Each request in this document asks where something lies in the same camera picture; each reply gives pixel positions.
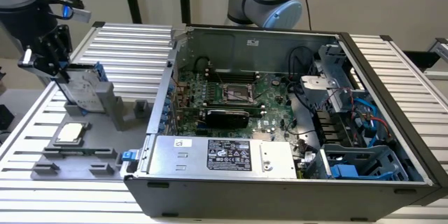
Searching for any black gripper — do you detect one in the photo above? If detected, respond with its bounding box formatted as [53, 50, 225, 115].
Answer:
[34, 24, 73, 83]

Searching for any hard disk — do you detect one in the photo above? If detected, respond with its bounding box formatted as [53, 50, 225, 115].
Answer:
[52, 61, 105, 116]

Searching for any blue disk carrier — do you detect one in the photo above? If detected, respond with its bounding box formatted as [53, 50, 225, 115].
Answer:
[330, 164, 360, 180]

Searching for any grey disk bay cage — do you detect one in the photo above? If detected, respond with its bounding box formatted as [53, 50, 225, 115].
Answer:
[320, 144, 410, 182]

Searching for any black box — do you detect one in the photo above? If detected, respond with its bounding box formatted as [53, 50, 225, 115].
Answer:
[0, 104, 16, 130]

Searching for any silver CPU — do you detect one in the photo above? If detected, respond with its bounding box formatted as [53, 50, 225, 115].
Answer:
[57, 123, 86, 143]

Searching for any grey parts rack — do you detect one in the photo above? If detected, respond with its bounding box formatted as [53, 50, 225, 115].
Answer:
[30, 82, 154, 182]

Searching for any green RAM stick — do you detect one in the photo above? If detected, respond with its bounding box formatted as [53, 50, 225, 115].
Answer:
[52, 150, 109, 156]

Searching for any silver power supply unit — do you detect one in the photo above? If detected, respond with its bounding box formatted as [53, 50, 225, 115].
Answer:
[146, 136, 298, 180]

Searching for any CPU socket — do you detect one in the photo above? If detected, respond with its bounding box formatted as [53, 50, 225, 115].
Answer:
[216, 82, 261, 104]

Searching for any black graphics card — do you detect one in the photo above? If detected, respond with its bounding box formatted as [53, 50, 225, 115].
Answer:
[204, 108, 250, 130]

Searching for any green motherboard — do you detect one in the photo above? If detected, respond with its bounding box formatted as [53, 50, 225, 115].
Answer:
[173, 70, 316, 143]

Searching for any open dark PC case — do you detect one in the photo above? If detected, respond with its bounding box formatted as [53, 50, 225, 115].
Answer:
[122, 23, 444, 222]

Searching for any grey drive cage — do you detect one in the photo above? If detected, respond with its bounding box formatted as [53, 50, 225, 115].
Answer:
[300, 43, 368, 113]

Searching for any black fan housing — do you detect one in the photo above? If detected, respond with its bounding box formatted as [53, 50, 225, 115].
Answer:
[313, 110, 354, 146]

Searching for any black panel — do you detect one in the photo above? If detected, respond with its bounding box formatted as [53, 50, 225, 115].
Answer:
[401, 50, 440, 69]

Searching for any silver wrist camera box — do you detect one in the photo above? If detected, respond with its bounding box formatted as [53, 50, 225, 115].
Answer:
[17, 47, 37, 69]

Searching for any short black wire loop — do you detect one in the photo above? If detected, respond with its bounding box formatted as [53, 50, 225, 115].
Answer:
[194, 56, 210, 71]

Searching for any long black wire loop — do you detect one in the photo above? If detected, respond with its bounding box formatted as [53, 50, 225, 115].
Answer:
[288, 46, 317, 78]

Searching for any thin black hanging wire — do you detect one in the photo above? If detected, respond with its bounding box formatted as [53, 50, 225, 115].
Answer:
[302, 0, 314, 31]

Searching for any blue SATA wire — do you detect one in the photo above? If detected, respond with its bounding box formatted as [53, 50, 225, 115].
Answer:
[353, 98, 381, 147]

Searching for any red wire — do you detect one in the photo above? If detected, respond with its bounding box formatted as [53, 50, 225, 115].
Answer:
[372, 116, 390, 141]

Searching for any aluminium frame profile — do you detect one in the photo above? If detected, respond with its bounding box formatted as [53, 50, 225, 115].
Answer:
[425, 37, 448, 62]

